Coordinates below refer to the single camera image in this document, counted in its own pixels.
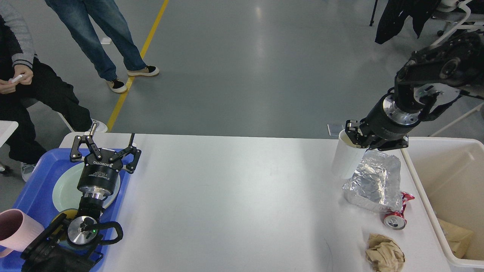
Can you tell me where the pink plate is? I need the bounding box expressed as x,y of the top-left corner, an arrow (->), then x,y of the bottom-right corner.
102,175 -> 121,209

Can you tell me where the small white handheld object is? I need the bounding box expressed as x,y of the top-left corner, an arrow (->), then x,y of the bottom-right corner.
9,74 -> 23,84

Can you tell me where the left floor socket plate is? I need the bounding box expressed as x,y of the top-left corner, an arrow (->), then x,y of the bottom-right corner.
327,124 -> 344,138

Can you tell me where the small foil sheet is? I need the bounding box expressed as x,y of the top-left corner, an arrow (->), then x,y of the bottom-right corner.
343,150 -> 403,212

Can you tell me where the white plastic bin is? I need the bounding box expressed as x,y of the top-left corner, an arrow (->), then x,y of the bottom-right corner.
402,137 -> 484,269

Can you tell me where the white side table corner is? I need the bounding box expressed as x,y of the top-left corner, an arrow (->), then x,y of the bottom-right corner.
0,120 -> 19,147

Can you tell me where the grey table leg at right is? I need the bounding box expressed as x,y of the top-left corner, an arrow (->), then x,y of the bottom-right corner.
428,103 -> 484,137

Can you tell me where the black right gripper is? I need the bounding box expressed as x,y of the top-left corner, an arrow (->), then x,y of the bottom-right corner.
344,94 -> 420,151

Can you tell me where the white paper cup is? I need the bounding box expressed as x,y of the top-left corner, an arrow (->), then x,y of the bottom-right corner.
331,130 -> 368,179

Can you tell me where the pink mug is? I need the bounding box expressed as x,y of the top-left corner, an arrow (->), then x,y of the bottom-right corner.
0,209 -> 45,258

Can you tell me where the seated person at left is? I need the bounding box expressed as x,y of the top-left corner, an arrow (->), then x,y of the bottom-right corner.
0,0 -> 107,181

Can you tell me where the white office chair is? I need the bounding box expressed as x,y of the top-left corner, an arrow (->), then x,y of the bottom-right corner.
369,0 -> 484,46

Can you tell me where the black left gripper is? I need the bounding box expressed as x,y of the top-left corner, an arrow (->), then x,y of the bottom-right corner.
70,124 -> 142,200

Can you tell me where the beige napkin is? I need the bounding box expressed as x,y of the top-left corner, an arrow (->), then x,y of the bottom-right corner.
365,233 -> 406,272

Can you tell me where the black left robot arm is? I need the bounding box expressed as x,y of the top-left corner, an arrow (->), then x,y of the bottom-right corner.
21,125 -> 141,272

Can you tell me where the mint green plate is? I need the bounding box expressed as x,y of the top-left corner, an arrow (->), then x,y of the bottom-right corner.
52,163 -> 121,212

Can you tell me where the crushed red soda can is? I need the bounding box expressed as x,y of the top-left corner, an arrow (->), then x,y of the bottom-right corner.
383,192 -> 415,230

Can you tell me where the dark teal mug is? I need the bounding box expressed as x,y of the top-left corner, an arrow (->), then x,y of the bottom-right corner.
49,209 -> 82,250

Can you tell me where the person in blue jeans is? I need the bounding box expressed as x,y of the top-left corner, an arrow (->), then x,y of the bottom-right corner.
45,0 -> 160,94

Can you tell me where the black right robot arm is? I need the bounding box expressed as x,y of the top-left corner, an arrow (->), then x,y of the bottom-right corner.
344,31 -> 484,151

